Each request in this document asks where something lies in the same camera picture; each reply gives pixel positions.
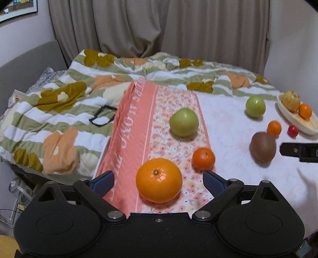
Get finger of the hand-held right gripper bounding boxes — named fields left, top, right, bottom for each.
left=280, top=142, right=318, bottom=163

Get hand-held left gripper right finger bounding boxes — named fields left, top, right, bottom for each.
left=192, top=170, right=286, bottom=222

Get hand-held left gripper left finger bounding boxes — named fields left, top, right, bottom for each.
left=33, top=171, right=127, bottom=222

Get small mandarin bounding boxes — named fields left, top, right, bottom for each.
left=192, top=147, right=215, bottom=171
left=267, top=120, right=282, bottom=137

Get brown kiwi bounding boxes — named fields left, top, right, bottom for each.
left=249, top=132, right=277, bottom=163

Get white oval bowl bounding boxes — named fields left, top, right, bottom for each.
left=277, top=94, right=318, bottom=136

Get large orange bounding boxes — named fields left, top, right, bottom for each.
left=135, top=158, right=183, bottom=204

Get small green apple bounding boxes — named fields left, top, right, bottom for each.
left=245, top=96, right=266, bottom=118

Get large green apple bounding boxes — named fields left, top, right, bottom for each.
left=169, top=108, right=200, bottom=137

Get yellow pear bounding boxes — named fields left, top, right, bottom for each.
left=281, top=91, right=301, bottom=113

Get black eyeglasses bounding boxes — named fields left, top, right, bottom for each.
left=89, top=105, right=118, bottom=127

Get clear glass jar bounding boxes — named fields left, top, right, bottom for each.
left=9, top=177, right=33, bottom=207

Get green striped floral blanket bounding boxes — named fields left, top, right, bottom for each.
left=0, top=49, right=280, bottom=178

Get grey patterned pillow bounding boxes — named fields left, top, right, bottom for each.
left=26, top=66, right=67, bottom=93

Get grey headboard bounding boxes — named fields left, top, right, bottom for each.
left=0, top=40, right=68, bottom=117

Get beige curtain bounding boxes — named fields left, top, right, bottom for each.
left=48, top=0, right=271, bottom=75

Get framed wall poster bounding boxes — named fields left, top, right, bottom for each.
left=0, top=0, right=39, bottom=23

